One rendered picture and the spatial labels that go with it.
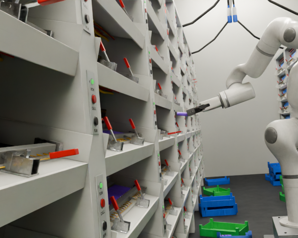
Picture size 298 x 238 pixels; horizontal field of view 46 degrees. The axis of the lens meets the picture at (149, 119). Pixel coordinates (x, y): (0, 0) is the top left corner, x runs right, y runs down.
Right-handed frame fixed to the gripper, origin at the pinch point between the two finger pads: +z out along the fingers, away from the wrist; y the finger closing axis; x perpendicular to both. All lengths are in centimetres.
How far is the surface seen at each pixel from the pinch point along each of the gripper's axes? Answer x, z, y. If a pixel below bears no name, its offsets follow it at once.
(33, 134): 1, 22, 117
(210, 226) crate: 82, 22, -102
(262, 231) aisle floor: 94, -13, -91
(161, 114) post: -5.7, 17.7, -23.5
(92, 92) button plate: -3, 11, 112
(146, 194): 26, 24, 48
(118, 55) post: -27, 16, 47
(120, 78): -9, 10, 88
